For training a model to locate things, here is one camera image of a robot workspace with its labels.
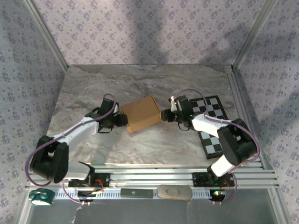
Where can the brown cardboard paper box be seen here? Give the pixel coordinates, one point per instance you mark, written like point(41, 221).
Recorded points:
point(142, 114)

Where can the aluminium side rail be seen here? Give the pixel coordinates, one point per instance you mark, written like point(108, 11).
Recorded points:
point(237, 93)

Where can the black right controller board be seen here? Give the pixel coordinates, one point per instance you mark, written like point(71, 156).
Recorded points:
point(217, 194)

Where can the aluminium corner post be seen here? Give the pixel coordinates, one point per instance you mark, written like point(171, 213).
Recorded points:
point(49, 37)
point(253, 35)

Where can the dark rectangular bar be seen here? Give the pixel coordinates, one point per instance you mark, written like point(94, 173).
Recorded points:
point(137, 193)

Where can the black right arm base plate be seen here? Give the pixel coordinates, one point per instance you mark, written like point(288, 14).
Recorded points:
point(199, 179)

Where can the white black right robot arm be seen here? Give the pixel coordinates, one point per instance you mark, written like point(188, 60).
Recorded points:
point(205, 123)

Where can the aluminium frame rails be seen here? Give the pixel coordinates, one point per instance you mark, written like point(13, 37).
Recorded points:
point(151, 176)

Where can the grey oval metal plate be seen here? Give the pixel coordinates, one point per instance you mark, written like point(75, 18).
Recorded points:
point(175, 192)

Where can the green tape roll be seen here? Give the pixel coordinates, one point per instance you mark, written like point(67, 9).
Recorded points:
point(42, 197)

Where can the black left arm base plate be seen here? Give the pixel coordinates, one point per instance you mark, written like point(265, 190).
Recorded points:
point(104, 180)

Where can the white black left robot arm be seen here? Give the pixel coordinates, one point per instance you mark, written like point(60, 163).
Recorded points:
point(77, 130)

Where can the black white checkerboard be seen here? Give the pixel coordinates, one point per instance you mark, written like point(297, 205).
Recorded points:
point(212, 105)

